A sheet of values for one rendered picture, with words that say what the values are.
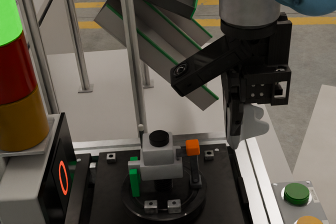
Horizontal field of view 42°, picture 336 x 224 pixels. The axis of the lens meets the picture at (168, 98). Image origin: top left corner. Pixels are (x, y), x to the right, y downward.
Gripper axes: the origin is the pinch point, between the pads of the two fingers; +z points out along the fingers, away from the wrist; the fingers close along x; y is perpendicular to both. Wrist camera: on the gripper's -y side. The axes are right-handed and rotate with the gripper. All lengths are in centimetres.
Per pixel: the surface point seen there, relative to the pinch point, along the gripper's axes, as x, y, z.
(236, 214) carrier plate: -5.2, 0.4, 10.3
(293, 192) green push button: -1.9, 10.3, 10.1
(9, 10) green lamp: -19.8, -20.0, -31.0
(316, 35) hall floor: 243, 106, 107
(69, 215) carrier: -3.1, -25.8, 10.3
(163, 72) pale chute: 21.5, -9.4, -0.3
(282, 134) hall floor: 130, 51, 107
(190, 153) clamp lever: -1.0, -6.1, 0.9
